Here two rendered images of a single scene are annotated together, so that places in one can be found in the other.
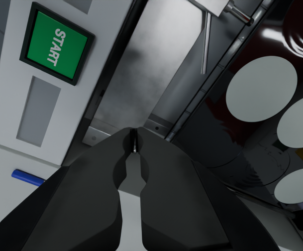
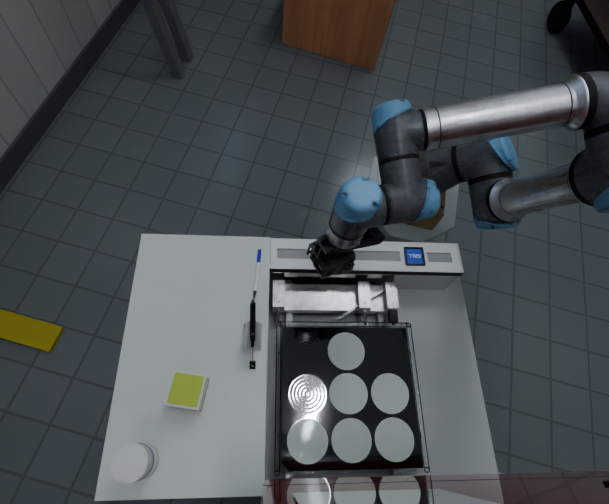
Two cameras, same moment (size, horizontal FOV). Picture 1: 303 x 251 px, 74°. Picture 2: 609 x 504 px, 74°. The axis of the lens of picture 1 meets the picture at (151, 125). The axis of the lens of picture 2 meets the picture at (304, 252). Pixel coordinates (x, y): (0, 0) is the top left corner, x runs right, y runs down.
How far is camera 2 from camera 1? 0.94 m
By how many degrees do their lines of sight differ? 52
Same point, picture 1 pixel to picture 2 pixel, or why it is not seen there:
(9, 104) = (293, 244)
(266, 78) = (352, 348)
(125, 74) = (314, 288)
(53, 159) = (273, 264)
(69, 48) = not seen: hidden behind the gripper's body
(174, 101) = not seen: hidden behind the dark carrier
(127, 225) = (240, 316)
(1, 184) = (247, 246)
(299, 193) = (301, 447)
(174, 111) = not seen: hidden behind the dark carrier
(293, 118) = (345, 381)
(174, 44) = (339, 302)
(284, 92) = (352, 362)
